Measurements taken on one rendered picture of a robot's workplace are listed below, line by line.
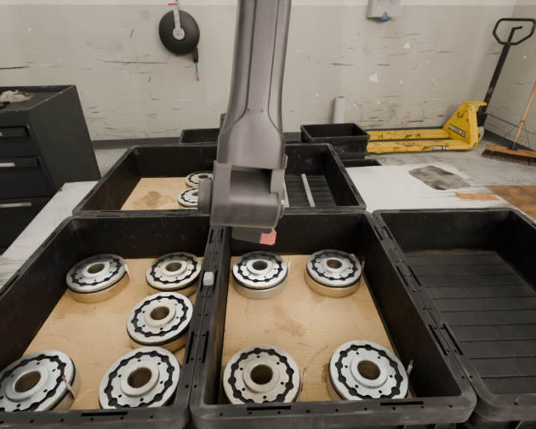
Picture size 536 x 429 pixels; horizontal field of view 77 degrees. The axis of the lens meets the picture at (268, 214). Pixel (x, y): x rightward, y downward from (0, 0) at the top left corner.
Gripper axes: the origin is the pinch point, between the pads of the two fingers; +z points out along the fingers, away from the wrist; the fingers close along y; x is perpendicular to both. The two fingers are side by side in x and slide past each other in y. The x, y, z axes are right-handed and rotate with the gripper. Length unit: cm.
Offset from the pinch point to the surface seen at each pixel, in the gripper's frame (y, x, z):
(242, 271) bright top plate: 14.5, -3.4, 1.8
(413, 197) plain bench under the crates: -5, 36, 72
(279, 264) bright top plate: 12.5, 2.8, 5.3
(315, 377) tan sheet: 23.8, 12.9, -10.6
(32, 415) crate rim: 23.9, -13.3, -31.2
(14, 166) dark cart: 7, -142, 72
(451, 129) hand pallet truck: -95, 114, 363
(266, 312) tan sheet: 19.5, 3.1, -2.0
